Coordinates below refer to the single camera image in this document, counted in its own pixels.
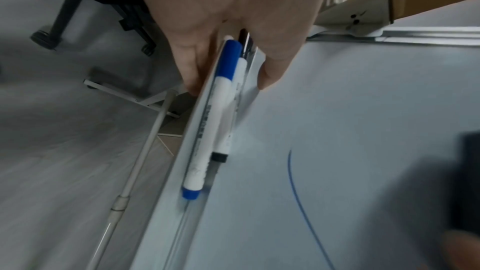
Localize person's right hand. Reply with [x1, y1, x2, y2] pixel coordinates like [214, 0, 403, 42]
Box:
[440, 229, 480, 270]

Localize black whiteboard eraser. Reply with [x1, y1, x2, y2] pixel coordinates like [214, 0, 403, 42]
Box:
[449, 132, 480, 234]

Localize white whiteboard with metal frame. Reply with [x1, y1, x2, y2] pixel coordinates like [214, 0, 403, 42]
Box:
[127, 24, 480, 270]

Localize black whiteboard marker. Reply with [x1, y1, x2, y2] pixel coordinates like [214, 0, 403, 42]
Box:
[210, 28, 252, 164]

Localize blue whiteboard marker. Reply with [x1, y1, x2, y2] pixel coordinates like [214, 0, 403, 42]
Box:
[181, 39, 243, 202]

